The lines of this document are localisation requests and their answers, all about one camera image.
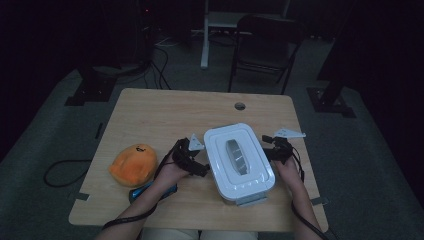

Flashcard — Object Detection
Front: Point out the black equipment tower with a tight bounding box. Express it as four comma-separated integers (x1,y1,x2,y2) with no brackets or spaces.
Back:
135,0,158,66

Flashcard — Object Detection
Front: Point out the black stand base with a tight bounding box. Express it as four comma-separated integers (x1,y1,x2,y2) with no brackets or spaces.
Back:
64,65,118,107
306,0,357,119

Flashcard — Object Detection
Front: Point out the black floor cable loop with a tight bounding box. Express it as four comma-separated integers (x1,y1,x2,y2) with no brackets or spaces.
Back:
43,159,93,188

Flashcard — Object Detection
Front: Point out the right hand-held gripper cable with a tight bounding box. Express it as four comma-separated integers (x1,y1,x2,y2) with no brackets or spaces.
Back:
290,146,334,240

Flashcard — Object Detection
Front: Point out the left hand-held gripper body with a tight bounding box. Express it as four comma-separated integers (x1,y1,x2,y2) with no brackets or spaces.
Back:
172,133,206,175

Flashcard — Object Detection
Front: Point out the clear grey storage container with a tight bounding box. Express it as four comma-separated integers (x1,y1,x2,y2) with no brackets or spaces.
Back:
203,122,277,207

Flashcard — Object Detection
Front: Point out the person's left hand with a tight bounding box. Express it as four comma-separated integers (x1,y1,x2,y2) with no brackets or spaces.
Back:
153,161,191,195

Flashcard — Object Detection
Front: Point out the left hand-held gripper cable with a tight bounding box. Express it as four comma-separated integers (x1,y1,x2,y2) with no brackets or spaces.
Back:
101,146,183,231

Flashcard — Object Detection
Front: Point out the white container lid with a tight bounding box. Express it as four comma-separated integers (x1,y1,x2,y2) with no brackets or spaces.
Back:
203,122,277,203

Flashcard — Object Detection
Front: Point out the orange plush toy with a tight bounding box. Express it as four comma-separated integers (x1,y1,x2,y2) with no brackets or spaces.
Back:
108,143,159,188

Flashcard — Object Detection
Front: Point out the person's right hand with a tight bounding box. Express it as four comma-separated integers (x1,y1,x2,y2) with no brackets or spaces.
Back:
273,156,305,193

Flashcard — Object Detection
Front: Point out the blue plastic toy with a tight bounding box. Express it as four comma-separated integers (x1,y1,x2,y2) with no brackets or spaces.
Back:
128,180,179,204

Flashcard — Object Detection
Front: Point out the white desk frame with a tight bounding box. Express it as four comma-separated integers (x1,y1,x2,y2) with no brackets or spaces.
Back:
199,0,292,70

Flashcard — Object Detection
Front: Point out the bundle of black cables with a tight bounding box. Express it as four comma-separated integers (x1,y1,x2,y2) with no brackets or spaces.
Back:
116,36,173,91

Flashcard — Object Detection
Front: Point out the black folding chair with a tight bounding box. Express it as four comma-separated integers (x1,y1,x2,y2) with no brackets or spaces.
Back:
227,14,306,96

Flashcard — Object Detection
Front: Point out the hand-held gripper cable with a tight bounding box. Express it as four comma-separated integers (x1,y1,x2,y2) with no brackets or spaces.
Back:
290,146,334,240
101,146,183,231

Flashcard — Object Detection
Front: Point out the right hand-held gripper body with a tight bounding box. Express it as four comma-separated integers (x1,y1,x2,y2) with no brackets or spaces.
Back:
272,128,307,165

